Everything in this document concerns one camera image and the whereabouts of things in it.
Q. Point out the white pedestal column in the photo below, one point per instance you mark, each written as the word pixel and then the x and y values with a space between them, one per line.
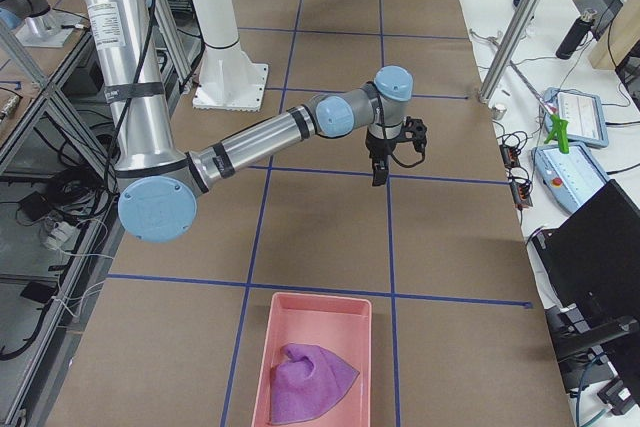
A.
pixel 228 79

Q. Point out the near blue teach pendant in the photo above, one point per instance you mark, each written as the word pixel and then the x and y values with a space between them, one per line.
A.
pixel 572 178

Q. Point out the purple cloth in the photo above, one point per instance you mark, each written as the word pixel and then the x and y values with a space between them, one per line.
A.
pixel 308 383

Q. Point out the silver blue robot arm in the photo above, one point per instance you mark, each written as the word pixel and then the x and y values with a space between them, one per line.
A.
pixel 165 159

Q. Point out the reacher grabber tool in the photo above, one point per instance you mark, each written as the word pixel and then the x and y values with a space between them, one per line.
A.
pixel 558 134

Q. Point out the aluminium frame post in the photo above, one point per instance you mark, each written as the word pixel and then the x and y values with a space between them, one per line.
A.
pixel 507 48

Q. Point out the black water bottle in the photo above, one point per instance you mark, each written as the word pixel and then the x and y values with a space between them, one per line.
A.
pixel 576 34

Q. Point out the black laptop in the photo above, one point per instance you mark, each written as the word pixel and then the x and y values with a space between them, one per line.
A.
pixel 592 259

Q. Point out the pink plastic bin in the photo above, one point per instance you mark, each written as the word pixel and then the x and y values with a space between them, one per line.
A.
pixel 340 324

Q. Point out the far blue teach pendant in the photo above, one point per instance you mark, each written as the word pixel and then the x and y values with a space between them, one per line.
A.
pixel 584 114

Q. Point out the blue teach pendant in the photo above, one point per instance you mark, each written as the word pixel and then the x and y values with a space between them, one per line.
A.
pixel 584 114
pixel 572 178

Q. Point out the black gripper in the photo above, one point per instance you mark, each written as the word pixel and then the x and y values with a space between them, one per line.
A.
pixel 376 147

